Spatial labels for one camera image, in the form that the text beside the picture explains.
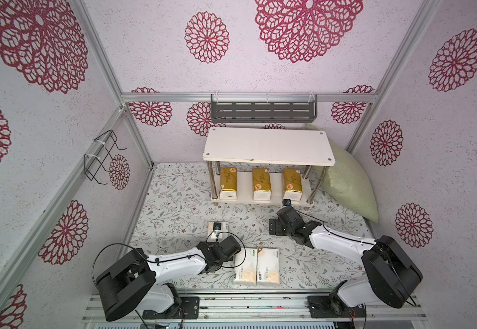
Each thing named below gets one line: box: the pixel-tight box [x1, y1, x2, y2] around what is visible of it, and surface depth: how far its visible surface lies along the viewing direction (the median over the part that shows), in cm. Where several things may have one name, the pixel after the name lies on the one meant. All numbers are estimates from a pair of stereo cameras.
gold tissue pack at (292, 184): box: [282, 167, 303, 202], surface depth 96 cm
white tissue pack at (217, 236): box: [207, 221, 229, 243], surface depth 79 cm
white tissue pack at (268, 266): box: [257, 247, 281, 284], surface depth 80 cm
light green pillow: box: [305, 123, 379, 224], surface depth 88 cm
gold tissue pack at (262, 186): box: [252, 167, 273, 201], surface depth 97 cm
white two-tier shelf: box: [202, 127, 336, 207], surface depth 83 cm
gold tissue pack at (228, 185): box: [219, 167, 238, 201], surface depth 97 cm
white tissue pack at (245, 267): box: [233, 247, 258, 286], surface depth 79 cm
